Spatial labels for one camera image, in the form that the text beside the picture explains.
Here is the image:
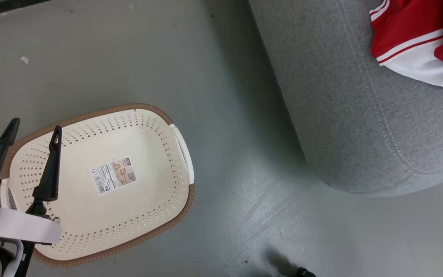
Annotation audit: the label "cream perforated laundry basket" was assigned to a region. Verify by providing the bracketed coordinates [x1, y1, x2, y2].
[0, 103, 196, 269]

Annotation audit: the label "red shorts with white trim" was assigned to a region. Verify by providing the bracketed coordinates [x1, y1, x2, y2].
[369, 0, 443, 91]

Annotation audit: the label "paper label sticker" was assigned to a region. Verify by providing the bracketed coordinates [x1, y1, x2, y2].
[90, 156, 138, 195]

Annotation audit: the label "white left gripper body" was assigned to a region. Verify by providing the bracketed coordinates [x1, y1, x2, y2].
[0, 175, 63, 245]

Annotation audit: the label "grey fabric sofa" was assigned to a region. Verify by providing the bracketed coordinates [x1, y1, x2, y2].
[248, 0, 443, 197]

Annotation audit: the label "black baseboard strip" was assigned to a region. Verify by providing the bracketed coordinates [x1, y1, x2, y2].
[0, 0, 50, 19]

